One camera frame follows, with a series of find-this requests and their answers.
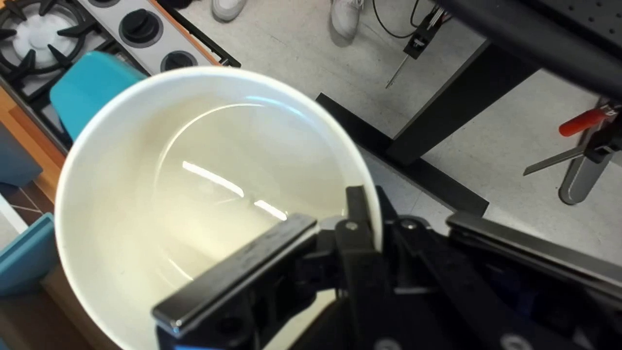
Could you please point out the blue dish rack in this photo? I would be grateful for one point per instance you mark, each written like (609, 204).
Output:
(26, 258)

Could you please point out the white shoe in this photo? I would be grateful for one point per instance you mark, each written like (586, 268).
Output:
(226, 7)
(345, 15)

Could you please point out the black perforated table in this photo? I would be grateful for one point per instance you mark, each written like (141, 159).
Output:
(557, 31)

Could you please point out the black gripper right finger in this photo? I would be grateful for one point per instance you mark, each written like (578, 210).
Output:
(518, 278)

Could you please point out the black floor frame bar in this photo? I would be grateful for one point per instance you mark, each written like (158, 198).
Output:
(440, 128)

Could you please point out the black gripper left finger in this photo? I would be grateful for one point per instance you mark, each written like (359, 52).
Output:
(240, 278)

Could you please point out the grey toy stove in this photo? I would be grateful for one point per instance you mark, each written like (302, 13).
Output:
(110, 19)

